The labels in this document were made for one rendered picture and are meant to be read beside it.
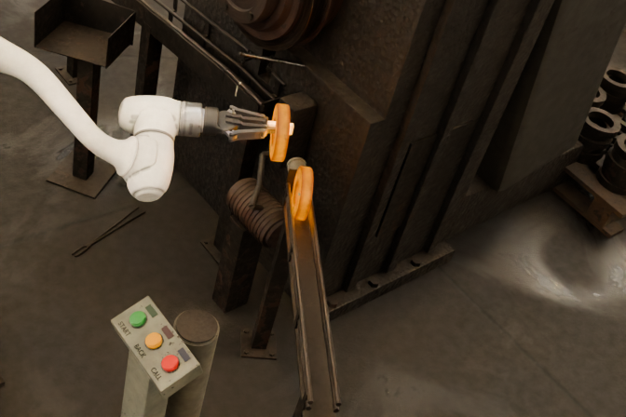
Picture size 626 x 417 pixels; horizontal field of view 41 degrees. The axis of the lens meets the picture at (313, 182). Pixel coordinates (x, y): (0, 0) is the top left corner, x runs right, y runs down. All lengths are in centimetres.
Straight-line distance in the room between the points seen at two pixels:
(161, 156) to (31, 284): 103
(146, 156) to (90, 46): 99
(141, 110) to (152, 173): 19
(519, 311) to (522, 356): 22
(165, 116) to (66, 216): 114
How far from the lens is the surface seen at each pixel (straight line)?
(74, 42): 303
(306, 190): 232
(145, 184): 207
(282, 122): 218
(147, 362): 208
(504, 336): 325
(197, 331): 223
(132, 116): 217
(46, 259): 307
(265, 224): 255
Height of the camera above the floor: 227
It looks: 40 degrees down
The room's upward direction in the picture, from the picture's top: 16 degrees clockwise
